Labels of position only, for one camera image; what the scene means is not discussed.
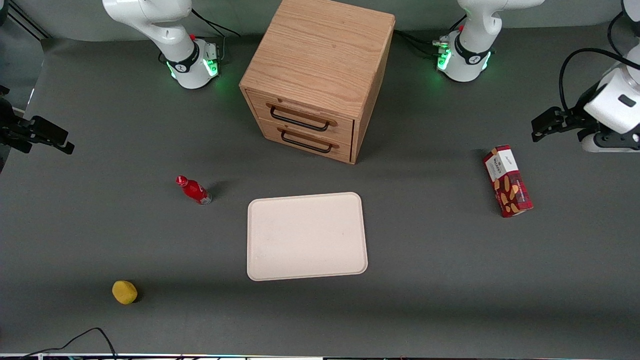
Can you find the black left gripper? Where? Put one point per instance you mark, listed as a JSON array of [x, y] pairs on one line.
[[579, 113]]

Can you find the red cookie box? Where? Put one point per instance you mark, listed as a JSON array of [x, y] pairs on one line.
[[507, 182]]

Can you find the small red drink bottle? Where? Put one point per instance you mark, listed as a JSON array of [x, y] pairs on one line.
[[194, 190]]

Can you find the wooden drawer front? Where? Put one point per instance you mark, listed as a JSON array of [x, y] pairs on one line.
[[300, 112], [340, 150]]

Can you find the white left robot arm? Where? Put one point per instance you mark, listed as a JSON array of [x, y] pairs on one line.
[[467, 60]]

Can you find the cream rectangular tray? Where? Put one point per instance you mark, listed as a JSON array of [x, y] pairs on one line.
[[306, 236]]

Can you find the wooden two-drawer cabinet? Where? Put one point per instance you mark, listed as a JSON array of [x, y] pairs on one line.
[[315, 50]]

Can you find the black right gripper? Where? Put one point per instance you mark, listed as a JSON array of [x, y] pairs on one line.
[[11, 126]]

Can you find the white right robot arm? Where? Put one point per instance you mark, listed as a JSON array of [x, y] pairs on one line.
[[165, 25]]

